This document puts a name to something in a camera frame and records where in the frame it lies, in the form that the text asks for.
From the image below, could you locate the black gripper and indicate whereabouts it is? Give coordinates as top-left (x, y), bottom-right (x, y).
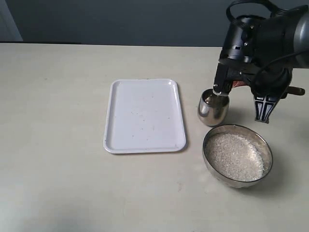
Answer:
top-left (231, 65), bottom-right (293, 124)

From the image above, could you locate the brown wooden spoon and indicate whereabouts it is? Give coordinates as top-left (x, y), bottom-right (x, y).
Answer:
top-left (232, 81), bottom-right (305, 96)

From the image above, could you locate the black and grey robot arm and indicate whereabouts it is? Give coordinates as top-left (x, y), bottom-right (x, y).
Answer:
top-left (213, 0), bottom-right (309, 123)

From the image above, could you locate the small steel cup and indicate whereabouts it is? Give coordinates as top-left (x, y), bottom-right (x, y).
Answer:
top-left (197, 89), bottom-right (229, 127)

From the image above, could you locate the steel bowl of rice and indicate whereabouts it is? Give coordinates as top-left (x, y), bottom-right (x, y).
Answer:
top-left (202, 124), bottom-right (273, 189)

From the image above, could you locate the white plastic tray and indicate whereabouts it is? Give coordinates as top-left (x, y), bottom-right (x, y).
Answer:
top-left (103, 79), bottom-right (187, 154)

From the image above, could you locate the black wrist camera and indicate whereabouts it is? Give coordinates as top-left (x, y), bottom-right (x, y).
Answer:
top-left (212, 61), bottom-right (232, 97)

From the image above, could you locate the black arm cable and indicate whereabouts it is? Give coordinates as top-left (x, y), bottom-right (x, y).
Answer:
top-left (225, 0), bottom-right (290, 27)

